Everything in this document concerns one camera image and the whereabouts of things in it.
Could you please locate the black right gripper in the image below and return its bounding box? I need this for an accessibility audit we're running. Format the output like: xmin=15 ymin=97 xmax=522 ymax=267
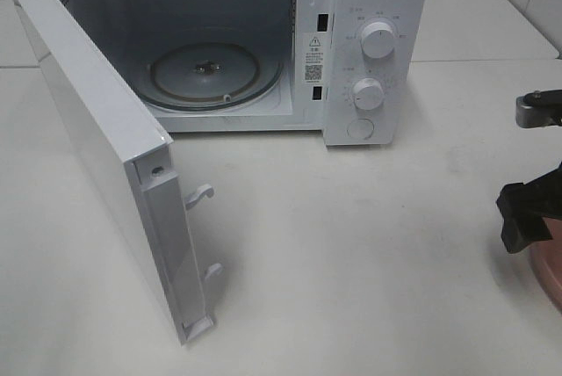
xmin=496 ymin=173 xmax=561 ymax=254

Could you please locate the pink round plate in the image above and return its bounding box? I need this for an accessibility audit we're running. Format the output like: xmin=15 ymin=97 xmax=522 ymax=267
xmin=530 ymin=218 xmax=562 ymax=311

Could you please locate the round white door button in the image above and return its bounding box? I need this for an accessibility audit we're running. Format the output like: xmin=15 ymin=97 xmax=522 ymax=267
xmin=347 ymin=119 xmax=374 ymax=141

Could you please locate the white microwave door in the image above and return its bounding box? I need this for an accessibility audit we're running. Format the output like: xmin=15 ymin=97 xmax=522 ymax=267
xmin=13 ymin=0 xmax=222 ymax=343

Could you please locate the lower white dial knob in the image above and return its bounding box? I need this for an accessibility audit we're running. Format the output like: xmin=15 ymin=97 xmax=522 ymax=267
xmin=351 ymin=78 xmax=385 ymax=111

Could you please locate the white dial knob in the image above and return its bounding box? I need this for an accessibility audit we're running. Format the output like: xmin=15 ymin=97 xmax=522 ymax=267
xmin=359 ymin=18 xmax=397 ymax=60
xmin=351 ymin=78 xmax=385 ymax=111

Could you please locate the upper white dial knob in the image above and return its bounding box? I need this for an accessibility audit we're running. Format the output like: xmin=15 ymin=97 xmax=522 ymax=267
xmin=359 ymin=18 xmax=397 ymax=60

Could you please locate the white microwave oven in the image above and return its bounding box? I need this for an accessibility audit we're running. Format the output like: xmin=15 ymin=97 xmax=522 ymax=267
xmin=60 ymin=0 xmax=424 ymax=146

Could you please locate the glass microwave turntable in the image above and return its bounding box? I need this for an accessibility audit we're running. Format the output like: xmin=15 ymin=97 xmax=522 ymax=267
xmin=132 ymin=41 xmax=284 ymax=112

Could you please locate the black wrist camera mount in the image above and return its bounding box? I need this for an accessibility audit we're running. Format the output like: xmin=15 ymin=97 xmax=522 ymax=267
xmin=515 ymin=90 xmax=561 ymax=128

